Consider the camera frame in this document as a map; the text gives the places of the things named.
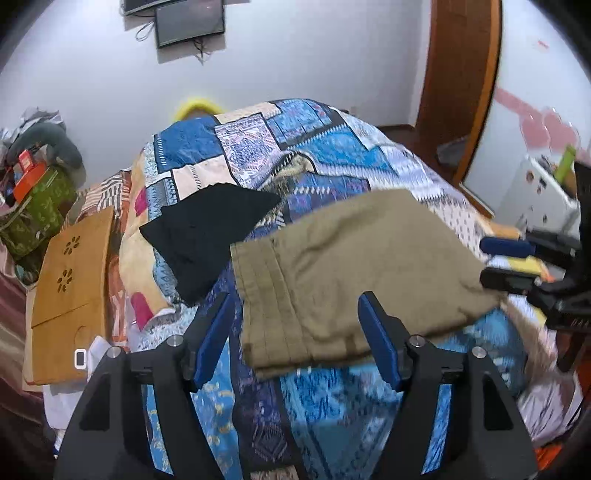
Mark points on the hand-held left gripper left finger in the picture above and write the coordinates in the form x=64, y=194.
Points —
x=213, y=339

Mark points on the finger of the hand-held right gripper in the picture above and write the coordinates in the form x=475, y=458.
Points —
x=505, y=279
x=505, y=245

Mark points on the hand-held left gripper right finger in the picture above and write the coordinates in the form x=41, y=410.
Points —
x=379, y=341

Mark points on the olive khaki shorts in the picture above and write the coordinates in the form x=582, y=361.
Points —
x=360, y=277

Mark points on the white perforated plastic box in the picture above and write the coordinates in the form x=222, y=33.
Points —
x=545, y=194

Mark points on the green stick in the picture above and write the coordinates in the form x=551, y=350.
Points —
x=565, y=164

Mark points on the peach patterned quilt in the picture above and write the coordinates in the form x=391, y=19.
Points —
x=138, y=263

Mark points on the grey bin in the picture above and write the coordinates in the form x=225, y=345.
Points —
x=450, y=152

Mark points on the black cloth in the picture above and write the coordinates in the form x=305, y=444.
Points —
x=207, y=230

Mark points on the white cloth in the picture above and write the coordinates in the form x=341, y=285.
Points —
x=549, y=401

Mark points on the small white device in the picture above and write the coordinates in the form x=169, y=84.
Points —
x=81, y=359

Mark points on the wooden lap desk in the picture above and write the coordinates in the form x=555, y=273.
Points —
x=69, y=295

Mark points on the wooden door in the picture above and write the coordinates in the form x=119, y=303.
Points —
x=455, y=87

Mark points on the striped cloth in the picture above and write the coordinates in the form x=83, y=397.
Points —
x=99, y=191

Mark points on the maroon blanket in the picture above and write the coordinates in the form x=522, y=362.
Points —
x=16, y=350

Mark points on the blue patchwork blanket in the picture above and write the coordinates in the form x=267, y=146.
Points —
x=295, y=152

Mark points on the green patterned bag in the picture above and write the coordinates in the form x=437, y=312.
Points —
x=39, y=212

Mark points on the yellow round object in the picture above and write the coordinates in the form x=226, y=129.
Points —
x=196, y=108

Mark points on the orange box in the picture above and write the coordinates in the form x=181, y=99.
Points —
x=28, y=182

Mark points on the grey neck pillow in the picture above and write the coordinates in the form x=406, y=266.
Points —
x=51, y=143

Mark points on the pink wall sticker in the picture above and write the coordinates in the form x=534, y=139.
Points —
x=535, y=117

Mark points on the wall monitor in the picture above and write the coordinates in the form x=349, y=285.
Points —
x=190, y=22

